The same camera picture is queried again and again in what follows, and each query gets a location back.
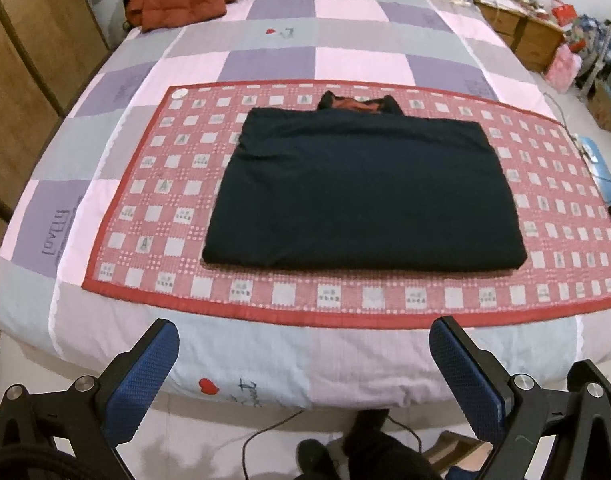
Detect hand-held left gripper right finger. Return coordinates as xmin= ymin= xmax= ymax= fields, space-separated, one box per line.
xmin=429 ymin=316 xmax=611 ymax=480

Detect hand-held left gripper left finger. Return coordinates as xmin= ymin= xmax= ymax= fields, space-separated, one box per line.
xmin=0 ymin=318 xmax=180 ymax=480

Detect black coat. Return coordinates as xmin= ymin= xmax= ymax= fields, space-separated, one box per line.
xmin=201 ymin=91 xmax=529 ymax=270

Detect pile of mixed clothes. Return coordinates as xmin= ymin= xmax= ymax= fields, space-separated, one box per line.
xmin=568 ymin=14 xmax=611 ymax=92

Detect person's black trouser legs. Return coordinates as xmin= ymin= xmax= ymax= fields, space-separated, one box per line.
xmin=296 ymin=409 xmax=443 ymax=480

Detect red checked mat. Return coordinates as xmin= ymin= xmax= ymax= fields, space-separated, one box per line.
xmin=82 ymin=80 xmax=611 ymax=331

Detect blue flat board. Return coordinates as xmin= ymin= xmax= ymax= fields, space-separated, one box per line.
xmin=580 ymin=136 xmax=611 ymax=241

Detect white mat controller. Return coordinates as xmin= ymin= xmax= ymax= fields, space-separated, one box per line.
xmin=575 ymin=139 xmax=602 ymax=163

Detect cardboard box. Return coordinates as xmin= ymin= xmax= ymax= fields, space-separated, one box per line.
xmin=587 ymin=80 xmax=611 ymax=135

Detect wooden wardrobe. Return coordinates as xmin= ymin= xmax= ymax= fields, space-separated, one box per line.
xmin=0 ymin=0 xmax=112 ymax=246

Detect pink bag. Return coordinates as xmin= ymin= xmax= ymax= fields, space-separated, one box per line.
xmin=543 ymin=44 xmax=583 ymax=94

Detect wooden nightstand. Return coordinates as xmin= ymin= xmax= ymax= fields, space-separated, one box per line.
xmin=476 ymin=0 xmax=567 ymax=74

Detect bed with patchwork sheet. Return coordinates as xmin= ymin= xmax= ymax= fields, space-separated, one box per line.
xmin=0 ymin=0 xmax=611 ymax=408

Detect black floor cable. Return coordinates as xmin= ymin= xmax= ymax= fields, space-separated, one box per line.
xmin=242 ymin=407 xmax=306 ymax=480

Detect black mat cable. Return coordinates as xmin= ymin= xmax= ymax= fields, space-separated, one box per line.
xmin=542 ymin=92 xmax=582 ymax=147

